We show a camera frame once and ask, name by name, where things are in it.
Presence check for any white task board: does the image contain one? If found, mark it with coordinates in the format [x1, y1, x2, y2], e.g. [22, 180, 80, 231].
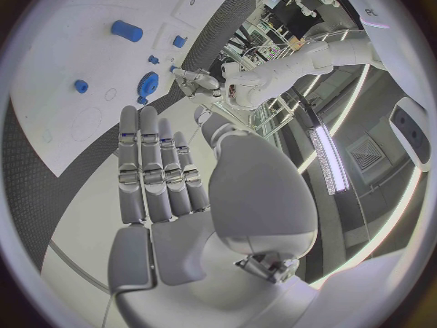
[9, 0, 238, 179]

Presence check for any glass cabinet rack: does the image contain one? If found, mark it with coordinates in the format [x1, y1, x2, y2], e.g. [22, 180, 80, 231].
[248, 97, 296, 141]

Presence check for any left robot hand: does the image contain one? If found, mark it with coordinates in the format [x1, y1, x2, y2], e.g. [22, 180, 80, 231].
[171, 68, 224, 106]

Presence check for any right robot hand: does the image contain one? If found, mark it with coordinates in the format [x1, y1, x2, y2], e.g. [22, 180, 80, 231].
[107, 104, 320, 328]

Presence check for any blue long cylinder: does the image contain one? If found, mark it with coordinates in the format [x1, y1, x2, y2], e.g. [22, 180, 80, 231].
[110, 20, 144, 44]

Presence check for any white robot head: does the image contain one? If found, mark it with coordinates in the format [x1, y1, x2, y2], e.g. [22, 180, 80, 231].
[387, 96, 433, 173]

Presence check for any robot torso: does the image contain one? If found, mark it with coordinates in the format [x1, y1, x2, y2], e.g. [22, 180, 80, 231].
[340, 0, 436, 105]

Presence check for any glowing light bar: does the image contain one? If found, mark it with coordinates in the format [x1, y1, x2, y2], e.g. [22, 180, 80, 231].
[307, 125, 352, 197]

